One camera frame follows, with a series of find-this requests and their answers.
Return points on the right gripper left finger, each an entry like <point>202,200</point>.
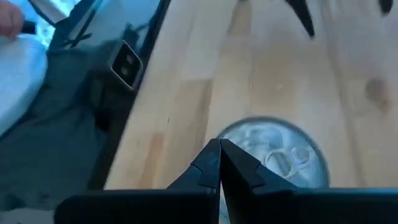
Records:
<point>140,207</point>

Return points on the person's hand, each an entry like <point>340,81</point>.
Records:
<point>9,18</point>

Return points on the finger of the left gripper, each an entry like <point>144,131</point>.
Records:
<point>303,17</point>
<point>385,5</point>

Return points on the green solid white albacore can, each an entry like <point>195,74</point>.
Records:
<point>280,146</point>

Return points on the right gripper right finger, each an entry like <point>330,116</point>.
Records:
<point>311,207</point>

